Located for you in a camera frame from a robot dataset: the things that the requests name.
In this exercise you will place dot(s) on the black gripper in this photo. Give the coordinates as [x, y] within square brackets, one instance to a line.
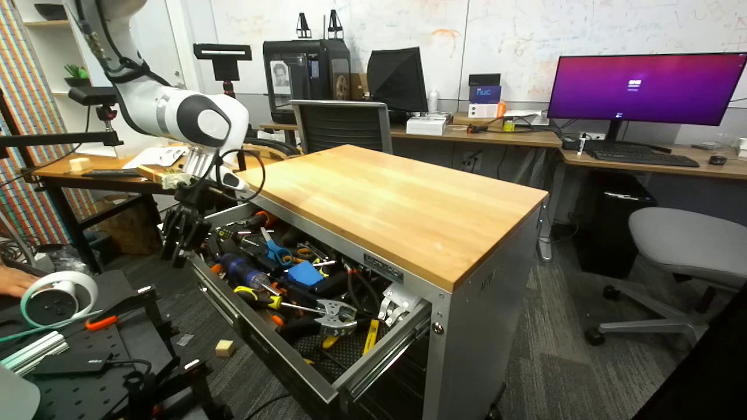
[198, 193]

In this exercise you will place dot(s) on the tool drawer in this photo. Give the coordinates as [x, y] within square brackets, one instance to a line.
[327, 369]

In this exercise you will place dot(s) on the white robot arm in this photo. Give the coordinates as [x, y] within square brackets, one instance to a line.
[212, 127]

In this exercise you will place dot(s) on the wooden side table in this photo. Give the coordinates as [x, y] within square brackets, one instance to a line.
[105, 172]

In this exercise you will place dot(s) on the blue plastic tool case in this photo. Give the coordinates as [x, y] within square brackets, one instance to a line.
[304, 274]

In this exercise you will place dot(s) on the white tape roll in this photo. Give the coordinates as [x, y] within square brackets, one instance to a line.
[58, 296]

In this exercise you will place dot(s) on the silver spring clamp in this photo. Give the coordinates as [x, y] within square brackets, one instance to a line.
[332, 313]

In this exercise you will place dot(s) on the black mesh office chair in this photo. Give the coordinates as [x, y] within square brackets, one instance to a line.
[326, 123]

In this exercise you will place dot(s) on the black 3D printer box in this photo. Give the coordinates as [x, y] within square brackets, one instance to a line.
[304, 67]

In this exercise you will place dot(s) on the black dark monitor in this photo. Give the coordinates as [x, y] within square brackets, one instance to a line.
[395, 77]

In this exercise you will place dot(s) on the grey metal tool cabinet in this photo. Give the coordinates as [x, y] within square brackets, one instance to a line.
[459, 240]

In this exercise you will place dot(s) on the wooden office desk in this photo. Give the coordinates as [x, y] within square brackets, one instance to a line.
[535, 143]

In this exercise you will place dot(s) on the black trash bin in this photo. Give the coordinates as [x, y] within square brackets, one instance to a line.
[604, 238]

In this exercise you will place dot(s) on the black keyboard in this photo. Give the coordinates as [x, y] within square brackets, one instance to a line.
[641, 155]

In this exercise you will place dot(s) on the purple screen monitor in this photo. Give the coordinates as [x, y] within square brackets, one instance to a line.
[644, 87]

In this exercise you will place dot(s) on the grey fabric office chair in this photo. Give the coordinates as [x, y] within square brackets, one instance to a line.
[689, 245]

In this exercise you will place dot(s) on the blue cylindrical tool handle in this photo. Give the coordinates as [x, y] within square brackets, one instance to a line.
[242, 270]

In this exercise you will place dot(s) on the blue handled scissors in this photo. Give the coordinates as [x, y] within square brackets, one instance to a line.
[276, 252]

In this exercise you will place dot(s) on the black camera on stand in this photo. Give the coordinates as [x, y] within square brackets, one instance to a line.
[224, 60]

